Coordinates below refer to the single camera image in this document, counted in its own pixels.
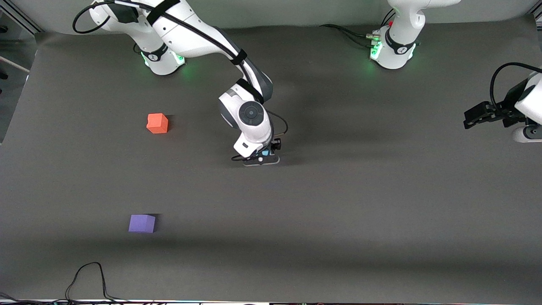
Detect orange foam block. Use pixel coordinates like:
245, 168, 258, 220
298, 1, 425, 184
147, 113, 169, 134

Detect purple foam block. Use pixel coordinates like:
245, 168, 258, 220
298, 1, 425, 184
128, 214, 156, 234

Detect dark grey table mat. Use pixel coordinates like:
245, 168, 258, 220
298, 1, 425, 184
0, 15, 542, 304

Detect black left arm wrist cable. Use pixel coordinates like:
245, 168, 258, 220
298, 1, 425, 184
490, 62, 542, 111

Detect black arm wrist cable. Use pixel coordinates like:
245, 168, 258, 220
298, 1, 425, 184
490, 62, 542, 111
72, 0, 289, 162

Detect black right arm wrist cable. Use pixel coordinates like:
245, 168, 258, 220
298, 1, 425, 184
72, 0, 289, 162

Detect black left base cables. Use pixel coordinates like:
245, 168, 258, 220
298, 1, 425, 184
319, 8, 397, 48

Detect black cable on table edge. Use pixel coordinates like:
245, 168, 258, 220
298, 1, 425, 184
0, 262, 199, 305

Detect aluminium frame rail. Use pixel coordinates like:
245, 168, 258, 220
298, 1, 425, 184
0, 8, 44, 34

